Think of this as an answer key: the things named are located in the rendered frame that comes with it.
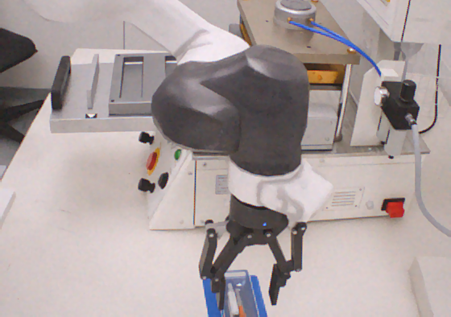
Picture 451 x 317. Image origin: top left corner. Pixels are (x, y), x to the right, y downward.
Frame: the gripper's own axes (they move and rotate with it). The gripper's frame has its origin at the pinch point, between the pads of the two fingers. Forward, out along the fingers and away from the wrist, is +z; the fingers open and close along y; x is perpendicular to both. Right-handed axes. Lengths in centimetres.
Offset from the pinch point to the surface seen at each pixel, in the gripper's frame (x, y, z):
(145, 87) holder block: -36.6, 13.7, -14.9
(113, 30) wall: -193, 28, 40
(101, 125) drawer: -30.5, 22.0, -10.8
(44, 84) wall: -200, 67, 72
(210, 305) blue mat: -5.3, 4.7, 9.8
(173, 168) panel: -28.7, 9.0, -2.1
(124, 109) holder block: -31.4, 17.6, -13.6
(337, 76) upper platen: -30.1, -20.2, -20.0
